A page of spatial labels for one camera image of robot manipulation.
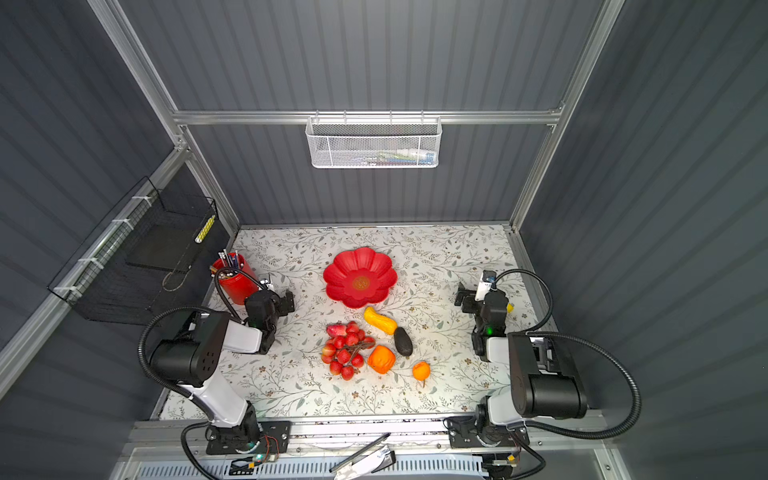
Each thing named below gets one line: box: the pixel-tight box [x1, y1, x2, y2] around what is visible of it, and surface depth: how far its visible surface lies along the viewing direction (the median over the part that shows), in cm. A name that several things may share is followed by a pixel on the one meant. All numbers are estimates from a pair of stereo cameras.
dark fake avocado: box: [394, 327, 413, 356], surface depth 88 cm
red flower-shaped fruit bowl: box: [323, 247, 398, 309], surface depth 107 cm
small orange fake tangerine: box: [412, 361, 431, 382], surface depth 83 cm
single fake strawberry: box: [326, 322, 348, 337], surface depth 88 cm
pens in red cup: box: [217, 249, 239, 269], surface depth 95 cm
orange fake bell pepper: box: [368, 345, 397, 375], surface depth 83 cm
